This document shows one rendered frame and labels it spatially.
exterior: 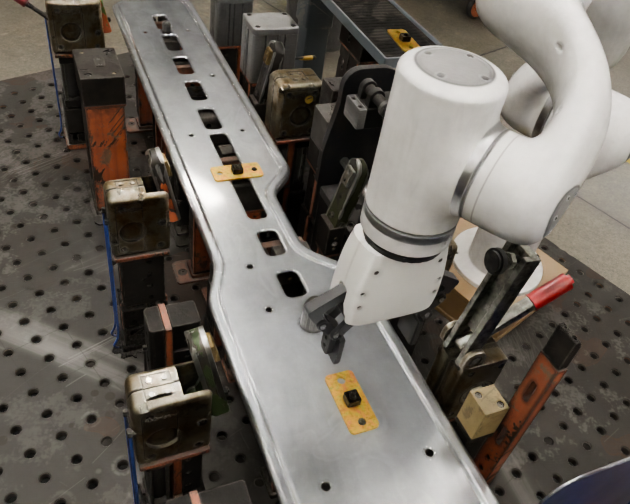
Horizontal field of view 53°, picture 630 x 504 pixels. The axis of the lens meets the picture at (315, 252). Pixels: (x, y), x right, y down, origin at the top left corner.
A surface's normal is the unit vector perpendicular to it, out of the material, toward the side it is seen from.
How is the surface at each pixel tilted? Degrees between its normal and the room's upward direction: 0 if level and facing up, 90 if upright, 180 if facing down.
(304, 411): 0
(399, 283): 91
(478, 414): 90
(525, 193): 58
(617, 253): 0
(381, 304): 93
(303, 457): 0
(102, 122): 90
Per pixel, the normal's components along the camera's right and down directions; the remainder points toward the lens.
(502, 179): -0.39, -0.04
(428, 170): -0.48, 0.52
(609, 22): -0.15, 0.82
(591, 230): 0.14, -0.72
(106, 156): 0.37, 0.67
